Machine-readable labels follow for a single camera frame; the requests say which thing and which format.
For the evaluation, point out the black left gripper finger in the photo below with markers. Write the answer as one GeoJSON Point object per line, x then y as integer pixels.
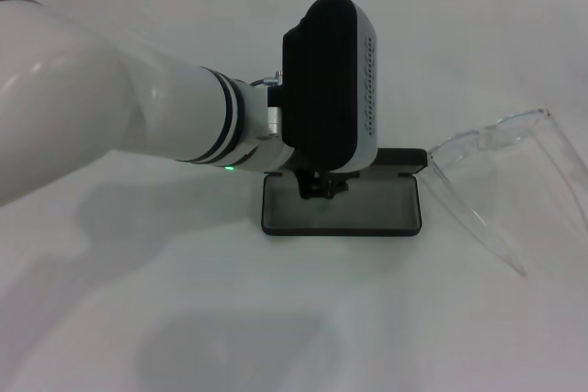
{"type": "Point", "coordinates": [321, 185]}

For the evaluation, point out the black glasses case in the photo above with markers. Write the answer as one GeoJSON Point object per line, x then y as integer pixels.
{"type": "Point", "coordinates": [340, 208]}

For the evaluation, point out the clear white glasses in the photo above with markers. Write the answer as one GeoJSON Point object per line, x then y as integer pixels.
{"type": "Point", "coordinates": [464, 144]}

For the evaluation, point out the silver cylindrical connector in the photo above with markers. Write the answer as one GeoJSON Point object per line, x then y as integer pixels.
{"type": "Point", "coordinates": [275, 78]}

